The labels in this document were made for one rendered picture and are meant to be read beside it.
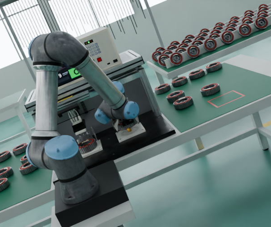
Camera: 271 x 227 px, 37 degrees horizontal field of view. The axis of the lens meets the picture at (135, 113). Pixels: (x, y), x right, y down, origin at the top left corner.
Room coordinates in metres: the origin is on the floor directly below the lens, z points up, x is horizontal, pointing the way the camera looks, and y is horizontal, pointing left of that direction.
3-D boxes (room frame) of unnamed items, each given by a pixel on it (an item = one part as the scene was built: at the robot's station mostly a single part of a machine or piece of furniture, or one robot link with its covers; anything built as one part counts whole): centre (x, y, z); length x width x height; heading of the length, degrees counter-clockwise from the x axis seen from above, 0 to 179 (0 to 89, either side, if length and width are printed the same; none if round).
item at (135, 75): (2.19, 0.19, 1.03); 0.62 x 0.01 x 0.03; 93
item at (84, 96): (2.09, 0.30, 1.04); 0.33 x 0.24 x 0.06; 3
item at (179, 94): (2.43, -0.27, 0.77); 0.11 x 0.11 x 0.04
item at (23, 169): (2.22, 0.67, 0.77); 0.11 x 0.11 x 0.04
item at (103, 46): (2.41, 0.19, 1.22); 0.44 x 0.39 x 0.20; 93
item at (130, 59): (2.41, 0.20, 1.09); 0.68 x 0.44 x 0.05; 93
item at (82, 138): (2.23, 0.31, 0.80); 0.08 x 0.05 x 0.06; 93
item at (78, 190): (1.48, 0.31, 0.87); 0.15 x 0.15 x 0.10
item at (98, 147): (2.08, 0.30, 0.78); 0.15 x 0.15 x 0.01; 3
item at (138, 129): (2.09, 0.06, 0.78); 0.15 x 0.15 x 0.01; 3
